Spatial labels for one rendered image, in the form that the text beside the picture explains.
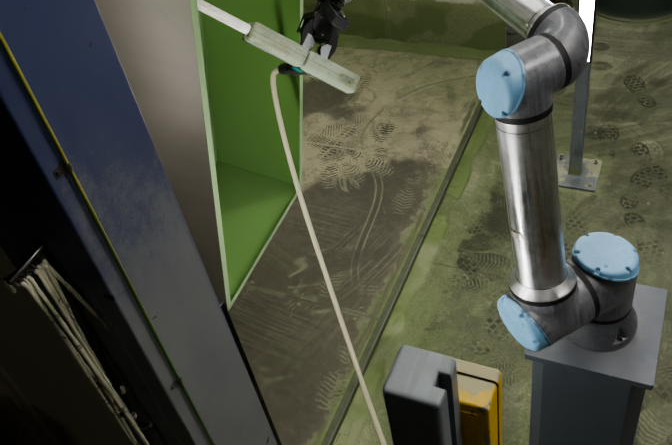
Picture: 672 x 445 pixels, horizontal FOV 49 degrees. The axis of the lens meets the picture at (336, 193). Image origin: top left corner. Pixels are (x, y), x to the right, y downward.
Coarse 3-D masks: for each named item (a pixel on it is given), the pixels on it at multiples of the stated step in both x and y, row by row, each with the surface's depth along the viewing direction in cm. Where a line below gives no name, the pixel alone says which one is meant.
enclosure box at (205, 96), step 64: (128, 0) 161; (192, 0) 155; (256, 0) 224; (128, 64) 174; (192, 64) 167; (256, 64) 242; (192, 128) 182; (256, 128) 263; (192, 192) 200; (256, 192) 273; (256, 256) 253
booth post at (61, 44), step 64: (0, 0) 77; (64, 0) 85; (0, 64) 79; (64, 64) 87; (0, 128) 84; (64, 128) 89; (128, 128) 99; (0, 192) 94; (64, 192) 90; (128, 192) 101; (64, 256) 99; (128, 256) 104; (192, 256) 118; (64, 320) 114; (128, 320) 106; (192, 320) 122; (128, 384) 122; (192, 384) 125
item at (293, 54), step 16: (224, 16) 167; (256, 32) 170; (272, 32) 172; (272, 48) 173; (288, 48) 174; (304, 48) 177; (288, 64) 191; (304, 64) 178; (320, 64) 179; (336, 64) 181; (320, 80) 184; (336, 80) 181; (352, 80) 182
